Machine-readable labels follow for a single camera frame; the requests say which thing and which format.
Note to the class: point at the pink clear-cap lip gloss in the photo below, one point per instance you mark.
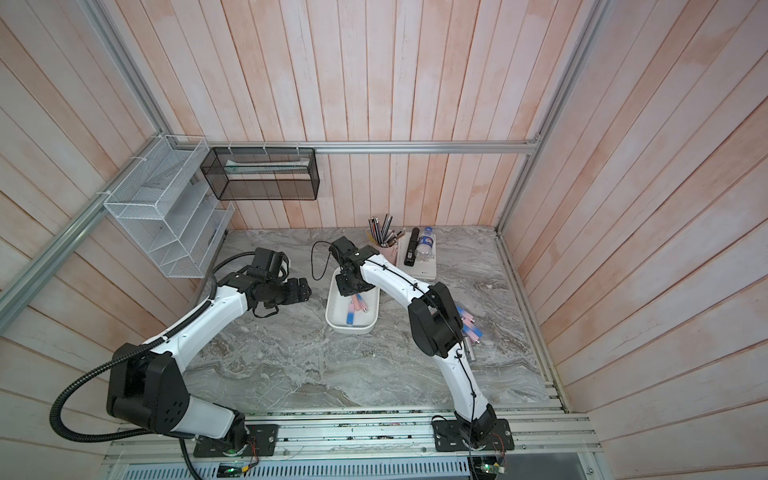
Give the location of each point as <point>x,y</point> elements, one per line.
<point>359,303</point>

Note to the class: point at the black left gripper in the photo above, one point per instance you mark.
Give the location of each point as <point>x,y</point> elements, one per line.
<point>294,295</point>

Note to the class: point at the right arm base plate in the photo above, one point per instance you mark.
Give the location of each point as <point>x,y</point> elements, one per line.
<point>451,435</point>

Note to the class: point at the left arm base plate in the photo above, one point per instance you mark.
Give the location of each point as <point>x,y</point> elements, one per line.
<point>246,440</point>

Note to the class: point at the black stapler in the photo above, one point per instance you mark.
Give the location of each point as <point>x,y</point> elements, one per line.
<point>411,250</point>

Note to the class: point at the blue pink lipstick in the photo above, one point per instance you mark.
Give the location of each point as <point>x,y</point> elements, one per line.
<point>472,333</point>
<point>351,309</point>
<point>466,316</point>

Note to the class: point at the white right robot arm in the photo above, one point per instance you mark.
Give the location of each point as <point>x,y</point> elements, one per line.
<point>436,328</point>

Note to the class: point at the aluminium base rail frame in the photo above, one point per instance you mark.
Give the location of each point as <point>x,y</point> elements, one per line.
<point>406,442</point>

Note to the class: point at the white plastic storage box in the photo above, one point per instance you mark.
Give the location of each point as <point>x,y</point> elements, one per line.
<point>336,311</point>

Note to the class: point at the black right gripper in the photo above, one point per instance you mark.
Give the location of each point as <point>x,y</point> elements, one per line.
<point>343,289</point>

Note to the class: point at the pink metal pen bucket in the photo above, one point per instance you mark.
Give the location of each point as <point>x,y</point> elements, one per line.
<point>390,253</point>

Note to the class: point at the silver lipstick tube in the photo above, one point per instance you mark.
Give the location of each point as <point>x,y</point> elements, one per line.
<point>468,346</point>

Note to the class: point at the white wire wall shelf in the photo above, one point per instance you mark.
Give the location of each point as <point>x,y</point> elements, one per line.
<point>169,209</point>

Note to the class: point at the black mesh wall basket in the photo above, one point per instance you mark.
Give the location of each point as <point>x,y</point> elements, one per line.
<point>262,173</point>

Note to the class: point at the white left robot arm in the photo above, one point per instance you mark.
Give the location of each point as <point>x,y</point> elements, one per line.
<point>148,390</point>

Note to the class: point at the clear Pepsi plastic bottle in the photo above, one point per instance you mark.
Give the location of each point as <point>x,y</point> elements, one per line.
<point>425,245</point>

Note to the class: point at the bundle of coloured pens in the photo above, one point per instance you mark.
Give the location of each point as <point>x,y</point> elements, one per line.
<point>382,232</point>

